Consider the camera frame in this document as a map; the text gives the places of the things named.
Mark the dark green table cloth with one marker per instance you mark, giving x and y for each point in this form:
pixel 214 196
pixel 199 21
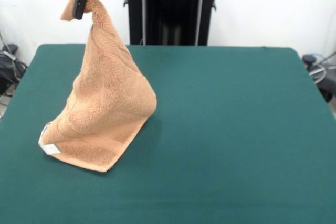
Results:
pixel 236 129

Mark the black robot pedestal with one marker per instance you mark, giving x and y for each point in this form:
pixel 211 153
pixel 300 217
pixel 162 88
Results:
pixel 170 3

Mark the tan terry towel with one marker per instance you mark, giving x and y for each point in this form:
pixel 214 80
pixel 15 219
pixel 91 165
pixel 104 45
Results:
pixel 105 103

